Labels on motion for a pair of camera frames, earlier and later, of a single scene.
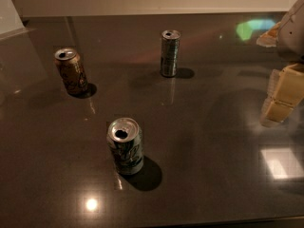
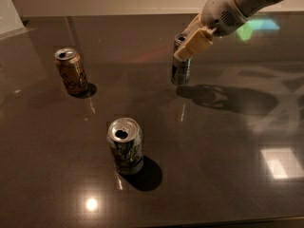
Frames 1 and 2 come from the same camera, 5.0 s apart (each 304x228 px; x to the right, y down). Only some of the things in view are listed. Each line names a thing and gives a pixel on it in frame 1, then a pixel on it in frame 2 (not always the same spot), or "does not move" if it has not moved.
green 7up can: (125, 140) does not move
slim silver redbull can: (169, 54) to (180, 70)
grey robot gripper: (292, 32) to (218, 13)
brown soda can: (69, 65) does not move
